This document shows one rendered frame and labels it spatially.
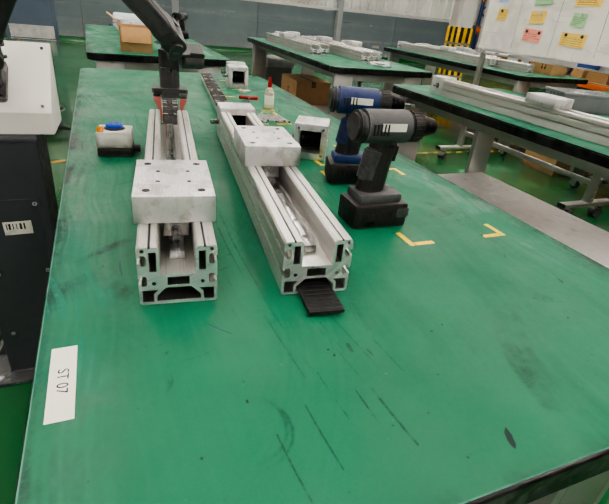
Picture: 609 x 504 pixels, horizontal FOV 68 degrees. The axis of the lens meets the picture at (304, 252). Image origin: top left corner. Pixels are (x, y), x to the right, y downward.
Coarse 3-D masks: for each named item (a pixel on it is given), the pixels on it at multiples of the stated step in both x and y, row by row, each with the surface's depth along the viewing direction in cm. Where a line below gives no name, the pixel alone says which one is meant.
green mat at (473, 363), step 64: (192, 128) 142; (64, 192) 90; (128, 192) 93; (320, 192) 103; (448, 192) 112; (64, 256) 69; (128, 256) 71; (256, 256) 74; (384, 256) 79; (448, 256) 81; (512, 256) 83; (576, 256) 86; (64, 320) 56; (128, 320) 57; (192, 320) 58; (256, 320) 59; (320, 320) 61; (384, 320) 62; (448, 320) 64; (512, 320) 65; (576, 320) 67; (128, 384) 48; (192, 384) 49; (256, 384) 50; (320, 384) 50; (384, 384) 51; (448, 384) 52; (512, 384) 53; (576, 384) 54; (64, 448) 41; (128, 448) 41; (192, 448) 42; (256, 448) 42; (320, 448) 43; (384, 448) 44; (448, 448) 44; (512, 448) 45; (576, 448) 46
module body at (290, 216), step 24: (240, 168) 97; (288, 168) 89; (264, 192) 77; (288, 192) 87; (312, 192) 79; (264, 216) 74; (288, 216) 69; (312, 216) 73; (264, 240) 75; (288, 240) 62; (312, 240) 69; (336, 240) 63; (288, 264) 63; (312, 264) 65; (336, 264) 65; (288, 288) 66; (336, 288) 67
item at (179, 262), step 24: (168, 144) 105; (192, 144) 97; (144, 240) 58; (168, 240) 67; (192, 240) 66; (144, 264) 58; (168, 264) 61; (192, 264) 62; (216, 264) 60; (144, 288) 59; (168, 288) 63; (192, 288) 64; (216, 288) 62
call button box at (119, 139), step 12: (96, 132) 108; (108, 132) 109; (120, 132) 109; (132, 132) 114; (108, 144) 110; (120, 144) 110; (132, 144) 113; (108, 156) 111; (120, 156) 112; (132, 156) 112
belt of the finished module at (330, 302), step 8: (304, 280) 67; (312, 280) 68; (320, 280) 68; (304, 288) 66; (312, 288) 66; (320, 288) 66; (328, 288) 66; (304, 296) 64; (312, 296) 64; (320, 296) 64; (328, 296) 64; (336, 296) 64; (304, 304) 63; (312, 304) 62; (320, 304) 62; (328, 304) 63; (336, 304) 63; (312, 312) 61; (320, 312) 61; (328, 312) 61; (336, 312) 62
